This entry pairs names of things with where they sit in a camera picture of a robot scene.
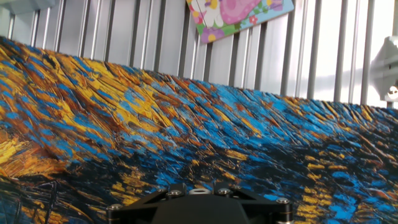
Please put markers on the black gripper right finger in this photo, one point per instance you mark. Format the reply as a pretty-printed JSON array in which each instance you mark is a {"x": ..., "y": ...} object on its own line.
[{"x": 264, "y": 208}]

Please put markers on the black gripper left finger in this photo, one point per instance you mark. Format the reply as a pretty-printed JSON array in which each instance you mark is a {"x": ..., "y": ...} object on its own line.
[{"x": 136, "y": 208}]

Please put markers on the white drawer with knob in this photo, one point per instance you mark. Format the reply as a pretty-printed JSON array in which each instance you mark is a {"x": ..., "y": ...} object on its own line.
[{"x": 384, "y": 71}]

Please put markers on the starry night painted tablecloth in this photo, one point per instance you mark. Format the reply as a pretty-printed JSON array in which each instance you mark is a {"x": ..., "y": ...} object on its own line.
[{"x": 186, "y": 124}]

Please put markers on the colourful picture book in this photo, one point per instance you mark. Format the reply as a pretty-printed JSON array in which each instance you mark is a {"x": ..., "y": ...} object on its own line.
[{"x": 236, "y": 15}]

